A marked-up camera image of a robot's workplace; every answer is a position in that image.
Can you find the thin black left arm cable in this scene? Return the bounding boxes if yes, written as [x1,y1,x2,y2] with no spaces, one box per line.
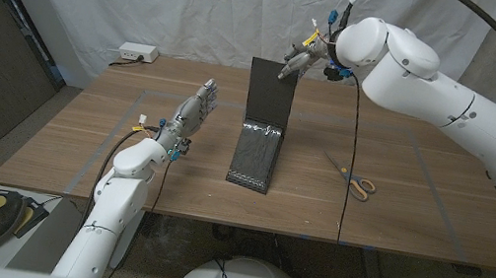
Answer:
[104,149,175,278]

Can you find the black cloth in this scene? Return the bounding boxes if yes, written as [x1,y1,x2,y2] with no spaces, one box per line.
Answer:
[223,55,302,198]

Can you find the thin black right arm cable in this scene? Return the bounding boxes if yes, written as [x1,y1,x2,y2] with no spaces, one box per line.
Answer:
[323,73,370,245]

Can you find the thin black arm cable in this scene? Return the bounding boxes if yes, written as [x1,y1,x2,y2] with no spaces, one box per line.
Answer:
[104,149,175,278]
[323,73,370,245]

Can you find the white power outlet box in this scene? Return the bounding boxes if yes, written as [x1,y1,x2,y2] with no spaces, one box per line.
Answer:
[117,40,161,66]

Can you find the orange grey handled scissors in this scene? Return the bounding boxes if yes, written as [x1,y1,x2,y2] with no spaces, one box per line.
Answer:
[318,150,383,205]

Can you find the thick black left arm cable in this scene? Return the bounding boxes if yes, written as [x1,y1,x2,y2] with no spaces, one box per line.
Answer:
[78,118,164,243]

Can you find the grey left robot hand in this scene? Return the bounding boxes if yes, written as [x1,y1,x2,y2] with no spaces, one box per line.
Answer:
[154,70,223,154]

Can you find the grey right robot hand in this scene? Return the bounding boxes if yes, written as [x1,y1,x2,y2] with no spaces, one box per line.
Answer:
[276,32,339,88]

